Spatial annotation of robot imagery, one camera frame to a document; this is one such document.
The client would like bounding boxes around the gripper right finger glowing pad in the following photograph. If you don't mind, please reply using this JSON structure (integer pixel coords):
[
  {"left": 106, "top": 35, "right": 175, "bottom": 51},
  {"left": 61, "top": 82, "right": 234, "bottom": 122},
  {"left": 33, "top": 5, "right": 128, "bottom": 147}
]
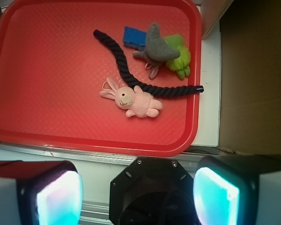
[{"left": 193, "top": 155, "right": 281, "bottom": 225}]

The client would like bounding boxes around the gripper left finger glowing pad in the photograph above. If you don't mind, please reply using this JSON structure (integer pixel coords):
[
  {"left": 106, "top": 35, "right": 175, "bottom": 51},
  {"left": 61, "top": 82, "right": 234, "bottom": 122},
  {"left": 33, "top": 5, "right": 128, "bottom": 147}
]
[{"left": 0, "top": 160, "right": 83, "bottom": 225}]

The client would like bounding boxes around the gray plush animal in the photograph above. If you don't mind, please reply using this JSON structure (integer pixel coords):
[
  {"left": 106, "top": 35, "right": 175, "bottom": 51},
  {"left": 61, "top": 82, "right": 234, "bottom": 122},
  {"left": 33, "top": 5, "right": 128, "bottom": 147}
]
[{"left": 133, "top": 22, "right": 180, "bottom": 80}]

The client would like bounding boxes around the red plastic tray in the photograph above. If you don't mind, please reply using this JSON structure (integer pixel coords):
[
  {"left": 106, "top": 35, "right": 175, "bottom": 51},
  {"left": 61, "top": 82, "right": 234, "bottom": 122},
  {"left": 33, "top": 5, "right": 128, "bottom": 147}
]
[{"left": 0, "top": 0, "right": 201, "bottom": 157}]

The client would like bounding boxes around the pink plush bunny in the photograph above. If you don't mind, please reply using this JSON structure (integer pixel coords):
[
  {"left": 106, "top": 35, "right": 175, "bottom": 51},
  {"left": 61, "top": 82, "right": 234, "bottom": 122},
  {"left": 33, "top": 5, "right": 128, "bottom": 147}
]
[{"left": 99, "top": 77, "right": 163, "bottom": 118}]

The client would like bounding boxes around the green plush toy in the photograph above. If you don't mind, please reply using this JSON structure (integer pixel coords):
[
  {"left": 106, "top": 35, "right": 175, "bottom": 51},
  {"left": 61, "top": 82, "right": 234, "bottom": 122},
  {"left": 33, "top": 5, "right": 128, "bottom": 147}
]
[{"left": 163, "top": 34, "right": 191, "bottom": 80}]

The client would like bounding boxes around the brown cardboard box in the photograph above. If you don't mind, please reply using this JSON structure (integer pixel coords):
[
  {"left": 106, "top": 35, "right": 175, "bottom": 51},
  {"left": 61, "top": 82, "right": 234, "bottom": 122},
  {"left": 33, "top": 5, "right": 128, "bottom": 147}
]
[{"left": 219, "top": 0, "right": 281, "bottom": 154}]

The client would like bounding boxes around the blue sponge block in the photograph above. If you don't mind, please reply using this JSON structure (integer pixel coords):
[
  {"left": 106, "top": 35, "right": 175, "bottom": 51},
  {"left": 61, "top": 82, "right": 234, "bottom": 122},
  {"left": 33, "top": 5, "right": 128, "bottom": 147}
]
[{"left": 123, "top": 26, "right": 147, "bottom": 51}]

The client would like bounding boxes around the dark navy rope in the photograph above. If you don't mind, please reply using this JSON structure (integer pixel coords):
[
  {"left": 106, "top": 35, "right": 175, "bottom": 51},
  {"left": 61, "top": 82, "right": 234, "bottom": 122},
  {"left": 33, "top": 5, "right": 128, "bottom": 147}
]
[{"left": 93, "top": 29, "right": 205, "bottom": 98}]

